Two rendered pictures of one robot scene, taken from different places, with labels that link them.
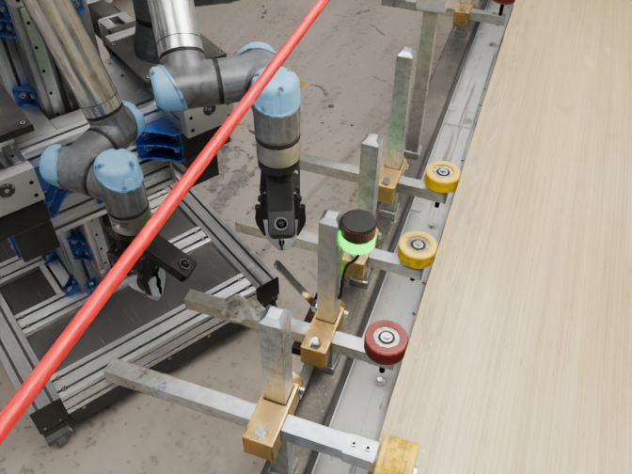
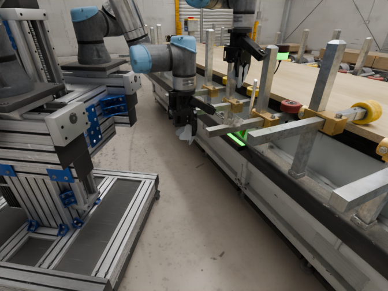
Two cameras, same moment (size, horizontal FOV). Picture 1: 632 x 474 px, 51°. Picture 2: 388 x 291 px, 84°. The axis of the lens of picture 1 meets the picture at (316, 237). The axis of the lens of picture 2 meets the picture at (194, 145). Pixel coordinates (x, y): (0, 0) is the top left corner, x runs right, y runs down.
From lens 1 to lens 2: 1.10 m
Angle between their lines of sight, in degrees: 37
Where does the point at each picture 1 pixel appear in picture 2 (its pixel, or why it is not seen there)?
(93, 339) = (98, 244)
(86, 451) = not seen: outside the picture
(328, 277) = (269, 83)
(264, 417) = (328, 114)
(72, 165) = (158, 47)
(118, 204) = (191, 63)
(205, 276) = (127, 190)
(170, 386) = (285, 126)
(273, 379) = (327, 91)
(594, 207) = not seen: hidden behind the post
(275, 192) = (249, 41)
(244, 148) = not seen: hidden behind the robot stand
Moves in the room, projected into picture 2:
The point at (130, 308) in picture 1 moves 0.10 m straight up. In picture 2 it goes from (104, 220) to (100, 208)
